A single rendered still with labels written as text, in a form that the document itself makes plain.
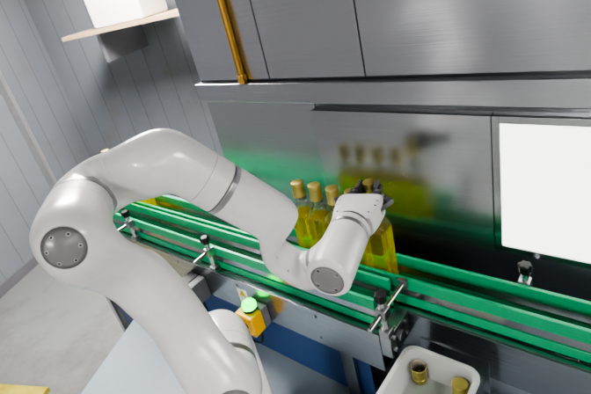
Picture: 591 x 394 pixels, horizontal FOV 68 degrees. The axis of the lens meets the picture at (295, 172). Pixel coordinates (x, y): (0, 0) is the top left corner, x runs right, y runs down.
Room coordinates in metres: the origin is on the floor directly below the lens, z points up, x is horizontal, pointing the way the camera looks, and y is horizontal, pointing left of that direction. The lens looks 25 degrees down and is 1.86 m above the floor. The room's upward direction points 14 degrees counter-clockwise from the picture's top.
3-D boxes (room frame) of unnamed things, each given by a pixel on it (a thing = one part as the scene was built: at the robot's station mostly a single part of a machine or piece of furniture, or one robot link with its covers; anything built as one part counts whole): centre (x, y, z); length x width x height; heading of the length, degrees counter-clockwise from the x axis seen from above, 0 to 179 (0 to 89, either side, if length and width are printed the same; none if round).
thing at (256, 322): (1.01, 0.22, 0.96); 0.07 x 0.07 x 0.07; 46
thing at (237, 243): (1.44, 0.47, 1.09); 1.75 x 0.01 x 0.08; 46
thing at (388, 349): (0.77, -0.14, 1.02); 0.09 x 0.04 x 0.07; 136
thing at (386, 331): (0.76, -0.13, 1.12); 0.17 x 0.03 x 0.12; 136
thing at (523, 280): (0.74, -0.44, 1.11); 0.07 x 0.04 x 0.13; 136
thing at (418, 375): (0.70, -0.17, 0.96); 0.04 x 0.04 x 0.04
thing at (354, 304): (1.38, 0.52, 1.09); 1.75 x 0.01 x 0.08; 46
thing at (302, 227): (1.07, 0.00, 1.16); 0.06 x 0.06 x 0.21; 45
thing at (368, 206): (0.80, -0.11, 1.35); 0.11 x 0.10 x 0.07; 152
